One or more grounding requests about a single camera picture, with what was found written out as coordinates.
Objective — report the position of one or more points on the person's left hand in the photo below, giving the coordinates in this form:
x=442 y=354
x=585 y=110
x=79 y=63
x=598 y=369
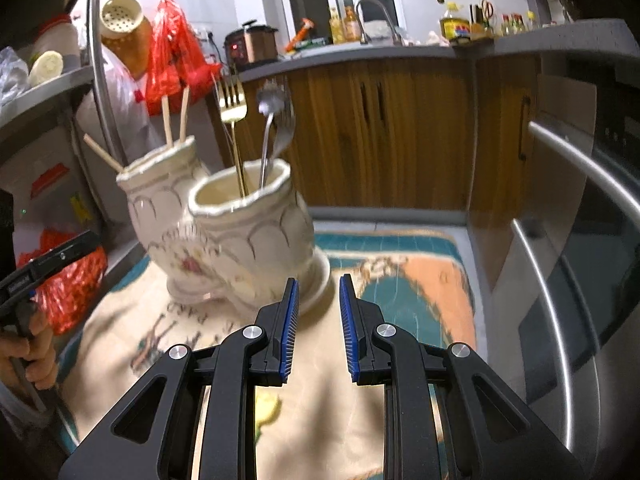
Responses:
x=37 y=347

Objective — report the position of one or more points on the metal faucet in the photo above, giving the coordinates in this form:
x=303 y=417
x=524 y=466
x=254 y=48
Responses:
x=358 y=20

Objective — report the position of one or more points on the orange kitchen tool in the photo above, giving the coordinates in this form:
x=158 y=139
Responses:
x=302 y=31

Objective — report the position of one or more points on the stainless steel oven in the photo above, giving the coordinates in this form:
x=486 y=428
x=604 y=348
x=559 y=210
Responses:
x=575 y=260

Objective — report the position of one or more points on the yellow green plastic clip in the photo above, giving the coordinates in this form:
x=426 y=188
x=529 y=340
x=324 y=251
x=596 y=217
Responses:
x=265 y=410

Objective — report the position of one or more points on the scissors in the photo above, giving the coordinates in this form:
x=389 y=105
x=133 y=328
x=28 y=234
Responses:
x=487 y=10

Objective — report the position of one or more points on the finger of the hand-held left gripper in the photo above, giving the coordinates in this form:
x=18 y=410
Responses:
x=65 y=252

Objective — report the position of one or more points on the hanging red plastic bag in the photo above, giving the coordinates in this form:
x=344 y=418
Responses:
x=170 y=60

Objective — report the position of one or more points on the printed quilted cloth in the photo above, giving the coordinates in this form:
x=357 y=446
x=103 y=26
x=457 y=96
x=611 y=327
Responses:
x=320 y=410

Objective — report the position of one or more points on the silver fork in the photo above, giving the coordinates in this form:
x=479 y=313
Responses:
x=285 y=135

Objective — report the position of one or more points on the metal shelf rack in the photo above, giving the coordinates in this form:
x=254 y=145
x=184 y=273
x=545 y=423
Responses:
x=92 y=60

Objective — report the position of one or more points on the crumpled red plastic bag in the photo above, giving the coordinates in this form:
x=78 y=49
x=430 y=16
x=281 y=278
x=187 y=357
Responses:
x=65 y=295

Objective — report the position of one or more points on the white plastic bag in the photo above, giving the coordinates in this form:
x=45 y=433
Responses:
x=125 y=110

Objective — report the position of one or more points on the yellow oil bottle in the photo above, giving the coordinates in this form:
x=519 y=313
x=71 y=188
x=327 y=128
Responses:
x=351 y=25
x=336 y=25

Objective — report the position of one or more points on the silver spoon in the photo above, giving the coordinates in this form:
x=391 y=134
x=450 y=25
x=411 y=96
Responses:
x=267 y=105

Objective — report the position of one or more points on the floral ceramic utensil holder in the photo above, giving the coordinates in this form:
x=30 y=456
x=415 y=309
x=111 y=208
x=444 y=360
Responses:
x=240 y=240

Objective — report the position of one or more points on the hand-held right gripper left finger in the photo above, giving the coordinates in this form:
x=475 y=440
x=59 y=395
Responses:
x=292 y=330

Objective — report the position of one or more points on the yellow perforated cup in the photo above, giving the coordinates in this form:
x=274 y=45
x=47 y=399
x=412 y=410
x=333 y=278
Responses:
x=122 y=30

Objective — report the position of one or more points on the wooden base cabinet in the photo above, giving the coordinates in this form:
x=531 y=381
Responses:
x=400 y=135

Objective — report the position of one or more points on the rice cooker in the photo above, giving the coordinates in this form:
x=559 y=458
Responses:
x=250 y=45

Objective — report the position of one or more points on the gold fork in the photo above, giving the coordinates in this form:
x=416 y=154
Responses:
x=232 y=107

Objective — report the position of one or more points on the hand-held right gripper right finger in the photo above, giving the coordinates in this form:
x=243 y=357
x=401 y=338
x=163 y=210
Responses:
x=347 y=330

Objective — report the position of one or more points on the pale round vegetable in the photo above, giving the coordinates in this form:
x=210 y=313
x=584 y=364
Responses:
x=45 y=66

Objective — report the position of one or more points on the white box red lid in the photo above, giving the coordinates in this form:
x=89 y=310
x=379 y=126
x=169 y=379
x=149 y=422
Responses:
x=50 y=176

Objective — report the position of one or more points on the white jar red lid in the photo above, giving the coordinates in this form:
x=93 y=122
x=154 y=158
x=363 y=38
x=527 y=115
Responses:
x=57 y=35

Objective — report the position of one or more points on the clear plastic bag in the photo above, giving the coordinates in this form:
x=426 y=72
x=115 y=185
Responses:
x=10 y=75

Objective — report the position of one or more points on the large labelled oil bottle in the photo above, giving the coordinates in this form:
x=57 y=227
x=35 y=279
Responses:
x=455 y=26

